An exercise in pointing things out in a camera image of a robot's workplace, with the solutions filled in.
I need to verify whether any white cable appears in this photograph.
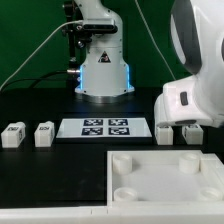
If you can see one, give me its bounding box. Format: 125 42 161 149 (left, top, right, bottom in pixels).
0 20 84 92

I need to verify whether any white square table top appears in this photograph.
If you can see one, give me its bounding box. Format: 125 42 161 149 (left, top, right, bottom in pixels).
107 150 224 205

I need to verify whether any white fiducial marker plate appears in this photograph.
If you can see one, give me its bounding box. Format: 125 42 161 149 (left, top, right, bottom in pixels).
56 118 152 139

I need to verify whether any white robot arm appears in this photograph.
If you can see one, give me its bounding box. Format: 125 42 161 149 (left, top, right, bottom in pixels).
74 0 224 127

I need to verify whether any black camera stand pole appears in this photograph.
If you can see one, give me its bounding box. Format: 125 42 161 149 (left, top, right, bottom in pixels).
62 0 79 70

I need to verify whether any white L-shaped obstacle fence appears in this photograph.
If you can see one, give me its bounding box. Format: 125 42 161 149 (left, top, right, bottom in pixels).
0 153 224 224

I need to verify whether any black cable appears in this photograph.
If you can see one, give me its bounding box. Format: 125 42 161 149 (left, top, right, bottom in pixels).
0 69 81 93

